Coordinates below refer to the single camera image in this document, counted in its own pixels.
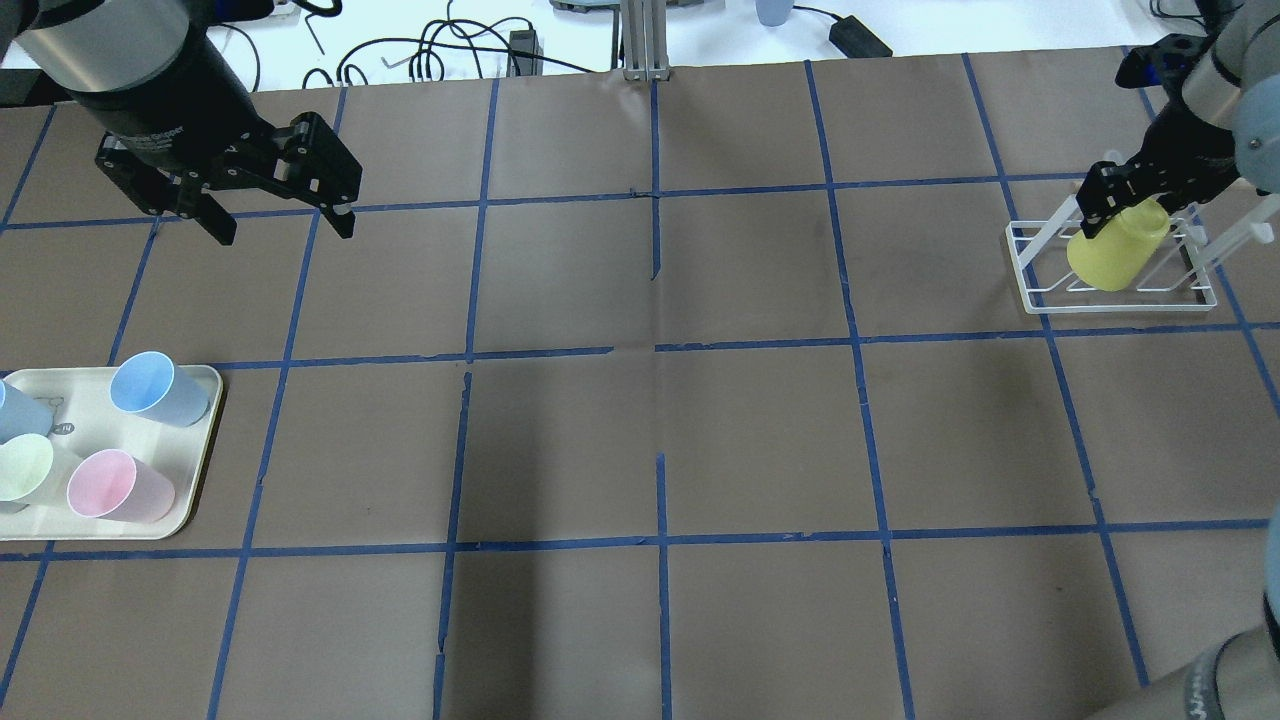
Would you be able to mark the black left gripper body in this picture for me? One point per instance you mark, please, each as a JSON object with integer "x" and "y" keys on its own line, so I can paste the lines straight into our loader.
{"x": 172, "y": 115}

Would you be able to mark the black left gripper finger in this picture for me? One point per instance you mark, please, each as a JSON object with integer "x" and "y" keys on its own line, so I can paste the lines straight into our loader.
{"x": 212, "y": 216}
{"x": 341, "y": 217}

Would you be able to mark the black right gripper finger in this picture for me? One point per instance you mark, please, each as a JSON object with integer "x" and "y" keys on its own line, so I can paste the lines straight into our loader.
{"x": 1183, "y": 209}
{"x": 1094, "y": 219}

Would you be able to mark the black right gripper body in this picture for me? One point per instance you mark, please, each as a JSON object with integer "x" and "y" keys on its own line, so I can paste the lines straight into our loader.
{"x": 1190, "y": 150}

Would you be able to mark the yellow plastic cup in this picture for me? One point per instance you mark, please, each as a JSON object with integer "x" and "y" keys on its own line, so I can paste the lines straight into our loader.
{"x": 1112, "y": 260}

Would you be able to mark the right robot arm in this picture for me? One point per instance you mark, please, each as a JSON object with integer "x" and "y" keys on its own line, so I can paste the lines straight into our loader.
{"x": 1219, "y": 124}

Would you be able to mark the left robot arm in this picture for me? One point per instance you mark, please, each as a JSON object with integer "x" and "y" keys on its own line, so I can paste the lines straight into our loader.
{"x": 180, "y": 126}

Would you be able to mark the blue plastic cup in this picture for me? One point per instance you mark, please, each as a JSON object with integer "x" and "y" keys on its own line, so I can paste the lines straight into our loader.
{"x": 22, "y": 414}
{"x": 151, "y": 386}

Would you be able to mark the pink plastic cup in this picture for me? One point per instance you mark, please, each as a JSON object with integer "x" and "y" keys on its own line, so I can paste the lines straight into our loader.
{"x": 112, "y": 485}

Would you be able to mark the pale green plastic cup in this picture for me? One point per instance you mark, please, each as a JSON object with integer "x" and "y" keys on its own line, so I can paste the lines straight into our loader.
{"x": 35, "y": 471}

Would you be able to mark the blue cup on desk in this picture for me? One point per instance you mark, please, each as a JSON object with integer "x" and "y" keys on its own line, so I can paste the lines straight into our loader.
{"x": 773, "y": 13}

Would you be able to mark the cream plastic tray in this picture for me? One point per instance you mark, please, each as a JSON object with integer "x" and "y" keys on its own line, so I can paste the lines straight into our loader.
{"x": 85, "y": 422}

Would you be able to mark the black power adapter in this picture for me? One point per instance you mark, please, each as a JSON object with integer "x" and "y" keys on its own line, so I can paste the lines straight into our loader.
{"x": 857, "y": 41}

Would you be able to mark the white wire cup rack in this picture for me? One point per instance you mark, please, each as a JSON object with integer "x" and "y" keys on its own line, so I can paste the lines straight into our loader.
{"x": 1177, "y": 279}

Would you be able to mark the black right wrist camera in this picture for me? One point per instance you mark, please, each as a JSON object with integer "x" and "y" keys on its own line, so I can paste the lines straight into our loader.
{"x": 1166, "y": 63}

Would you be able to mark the aluminium frame post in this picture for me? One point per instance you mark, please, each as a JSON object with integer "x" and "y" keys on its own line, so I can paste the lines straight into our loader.
{"x": 643, "y": 41}

